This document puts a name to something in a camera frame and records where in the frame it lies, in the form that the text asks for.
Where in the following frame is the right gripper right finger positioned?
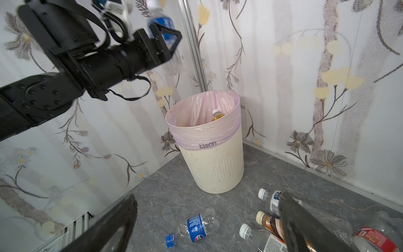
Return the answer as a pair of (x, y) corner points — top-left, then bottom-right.
(279, 192), (352, 252)

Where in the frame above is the Suntory white label bottle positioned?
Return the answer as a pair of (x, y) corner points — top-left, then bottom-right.
(258, 188), (353, 246)

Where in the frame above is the clear bottle red-white label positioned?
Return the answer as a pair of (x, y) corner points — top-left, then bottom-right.
(239, 223), (288, 252)

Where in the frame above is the crushed bottle red label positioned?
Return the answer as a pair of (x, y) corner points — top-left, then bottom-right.
(352, 211), (403, 252)

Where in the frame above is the pink bin liner bag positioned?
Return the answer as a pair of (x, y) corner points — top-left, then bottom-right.
(165, 90), (241, 151)

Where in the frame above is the blue label water bottle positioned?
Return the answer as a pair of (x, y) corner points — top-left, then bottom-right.
(147, 0), (182, 75)
(165, 207), (220, 248)

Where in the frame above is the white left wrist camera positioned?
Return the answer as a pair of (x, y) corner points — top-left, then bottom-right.
(92, 0), (133, 38)

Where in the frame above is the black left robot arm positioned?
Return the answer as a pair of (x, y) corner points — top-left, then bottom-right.
(1, 1), (182, 140)

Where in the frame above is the brown Nescafe bottle back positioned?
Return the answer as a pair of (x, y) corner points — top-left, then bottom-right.
(256, 211), (285, 241)

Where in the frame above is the blue label water bottle front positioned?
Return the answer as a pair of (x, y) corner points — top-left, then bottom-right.
(147, 0), (182, 75)

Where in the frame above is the cream waste bin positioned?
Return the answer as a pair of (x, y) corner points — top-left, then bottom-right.
(179, 126), (244, 194)

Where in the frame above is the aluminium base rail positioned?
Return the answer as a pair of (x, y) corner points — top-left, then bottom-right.
(34, 212), (94, 252)

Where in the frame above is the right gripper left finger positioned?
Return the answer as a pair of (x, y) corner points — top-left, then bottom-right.
(63, 194), (137, 252)

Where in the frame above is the yellow red tea bottle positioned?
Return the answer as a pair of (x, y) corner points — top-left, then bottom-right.
(212, 109), (225, 121)

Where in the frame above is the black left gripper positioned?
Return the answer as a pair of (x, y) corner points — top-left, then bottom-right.
(78, 23), (182, 101)

